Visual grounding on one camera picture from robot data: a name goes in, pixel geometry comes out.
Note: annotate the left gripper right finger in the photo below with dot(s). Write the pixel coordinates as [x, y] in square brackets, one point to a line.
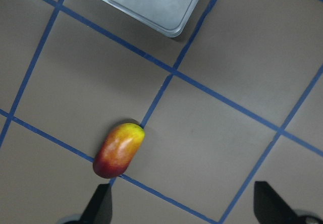
[269, 207]

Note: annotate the silver digital kitchen scale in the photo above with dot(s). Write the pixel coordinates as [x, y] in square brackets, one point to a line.
[149, 4]

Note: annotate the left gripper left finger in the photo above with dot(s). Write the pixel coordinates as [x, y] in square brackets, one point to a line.
[99, 208]

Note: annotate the red yellow mango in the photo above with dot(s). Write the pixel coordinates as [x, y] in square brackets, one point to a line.
[118, 150]

